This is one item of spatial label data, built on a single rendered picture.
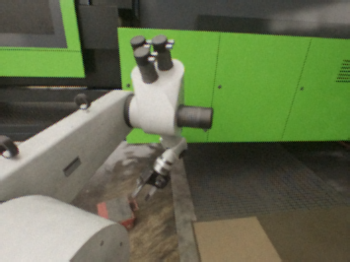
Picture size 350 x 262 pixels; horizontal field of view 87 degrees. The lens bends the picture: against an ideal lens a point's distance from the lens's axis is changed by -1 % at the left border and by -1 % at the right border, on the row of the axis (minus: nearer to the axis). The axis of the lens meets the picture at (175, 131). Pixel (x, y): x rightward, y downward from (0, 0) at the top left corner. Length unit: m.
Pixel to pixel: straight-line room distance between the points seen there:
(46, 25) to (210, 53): 1.23
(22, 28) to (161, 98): 1.26
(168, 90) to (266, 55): 1.14
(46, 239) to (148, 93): 0.72
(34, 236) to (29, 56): 1.59
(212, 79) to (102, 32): 0.95
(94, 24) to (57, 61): 0.40
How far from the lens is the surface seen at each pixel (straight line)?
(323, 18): 2.54
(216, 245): 1.73
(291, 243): 1.94
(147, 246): 1.74
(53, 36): 1.78
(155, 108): 0.92
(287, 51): 1.96
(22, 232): 0.44
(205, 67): 1.67
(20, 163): 0.67
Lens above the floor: 1.44
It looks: 25 degrees down
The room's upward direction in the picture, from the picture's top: straight up
